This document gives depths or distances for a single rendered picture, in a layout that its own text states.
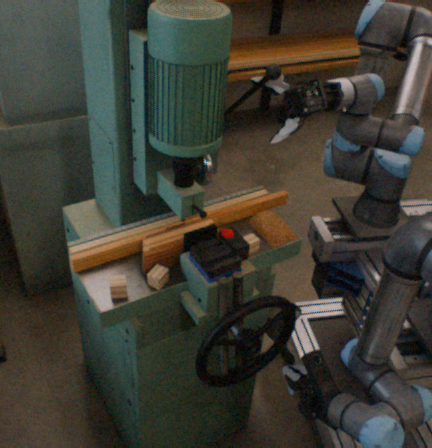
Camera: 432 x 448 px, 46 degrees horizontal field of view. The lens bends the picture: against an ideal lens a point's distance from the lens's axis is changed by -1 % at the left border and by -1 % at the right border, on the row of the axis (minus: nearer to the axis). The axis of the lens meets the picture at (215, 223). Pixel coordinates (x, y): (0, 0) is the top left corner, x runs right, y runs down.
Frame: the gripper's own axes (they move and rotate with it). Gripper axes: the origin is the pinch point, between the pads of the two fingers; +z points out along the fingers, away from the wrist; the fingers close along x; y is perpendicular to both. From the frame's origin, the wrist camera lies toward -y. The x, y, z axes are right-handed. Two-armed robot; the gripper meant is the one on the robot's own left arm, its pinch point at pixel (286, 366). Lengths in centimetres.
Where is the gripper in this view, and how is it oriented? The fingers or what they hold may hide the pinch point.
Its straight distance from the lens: 135.4
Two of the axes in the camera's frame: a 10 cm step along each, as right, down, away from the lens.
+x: 8.8, -2.2, 4.1
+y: 1.5, 9.7, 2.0
